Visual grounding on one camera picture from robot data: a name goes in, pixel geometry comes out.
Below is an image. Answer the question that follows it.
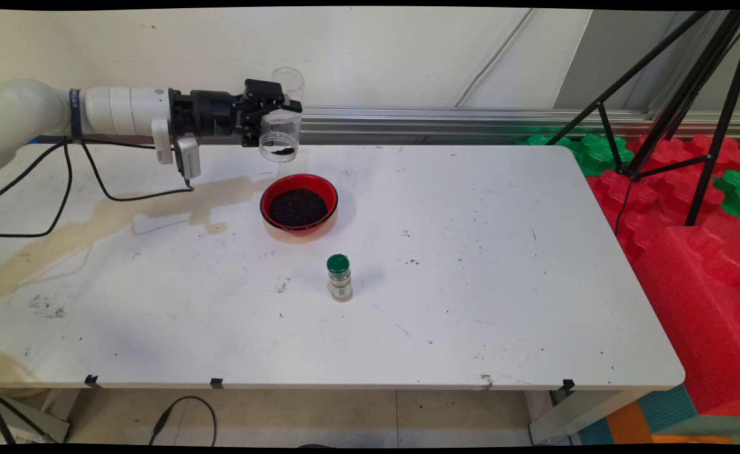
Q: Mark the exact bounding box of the teal and orange foam mat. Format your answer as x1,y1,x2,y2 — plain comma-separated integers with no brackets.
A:
578,385,740,445

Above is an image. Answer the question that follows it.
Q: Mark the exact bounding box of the thin black tripod cable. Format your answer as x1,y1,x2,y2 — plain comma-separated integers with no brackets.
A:
615,177,635,237

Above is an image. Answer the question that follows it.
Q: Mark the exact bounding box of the small green foam piece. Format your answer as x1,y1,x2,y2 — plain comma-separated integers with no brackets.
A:
714,169,740,218

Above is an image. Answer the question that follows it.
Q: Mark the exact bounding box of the green lid spice jar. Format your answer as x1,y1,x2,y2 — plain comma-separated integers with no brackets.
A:
327,254,354,303

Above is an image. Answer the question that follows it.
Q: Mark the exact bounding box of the big red foam block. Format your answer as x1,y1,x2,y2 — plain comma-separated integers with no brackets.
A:
632,214,740,417

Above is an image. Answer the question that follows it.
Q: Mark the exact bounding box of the aluminium rail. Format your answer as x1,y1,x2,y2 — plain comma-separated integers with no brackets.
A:
0,103,740,141

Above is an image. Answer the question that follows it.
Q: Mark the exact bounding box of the black grain pile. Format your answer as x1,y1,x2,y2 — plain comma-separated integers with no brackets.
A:
269,188,329,228

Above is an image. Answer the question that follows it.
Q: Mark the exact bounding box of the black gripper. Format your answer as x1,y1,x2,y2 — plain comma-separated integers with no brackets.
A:
168,78,303,148

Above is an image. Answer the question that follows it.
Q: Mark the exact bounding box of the red bowl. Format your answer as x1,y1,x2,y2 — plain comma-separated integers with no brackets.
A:
260,173,339,237

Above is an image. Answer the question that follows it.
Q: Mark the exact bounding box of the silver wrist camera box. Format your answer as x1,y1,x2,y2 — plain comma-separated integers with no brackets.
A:
151,119,202,183

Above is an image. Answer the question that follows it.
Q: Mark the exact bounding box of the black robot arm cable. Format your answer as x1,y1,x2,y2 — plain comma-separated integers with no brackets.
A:
0,139,195,238

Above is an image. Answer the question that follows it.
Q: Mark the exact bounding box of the red foam puzzle mat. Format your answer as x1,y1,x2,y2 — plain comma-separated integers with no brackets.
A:
587,134,740,253

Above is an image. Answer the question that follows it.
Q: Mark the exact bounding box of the clear plastic jar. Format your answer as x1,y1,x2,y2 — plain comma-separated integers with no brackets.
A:
258,67,306,163

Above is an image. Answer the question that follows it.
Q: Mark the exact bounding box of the black floor cable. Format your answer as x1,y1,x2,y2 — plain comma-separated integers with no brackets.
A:
149,396,217,446

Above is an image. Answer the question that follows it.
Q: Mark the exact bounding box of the large green foam piece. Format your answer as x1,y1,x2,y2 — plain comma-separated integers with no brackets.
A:
515,132,634,177

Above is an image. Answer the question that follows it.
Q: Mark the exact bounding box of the white wall cable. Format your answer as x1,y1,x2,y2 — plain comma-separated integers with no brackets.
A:
452,9,538,108

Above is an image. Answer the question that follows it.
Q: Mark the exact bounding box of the black tripod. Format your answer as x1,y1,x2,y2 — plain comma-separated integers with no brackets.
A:
543,9,740,228

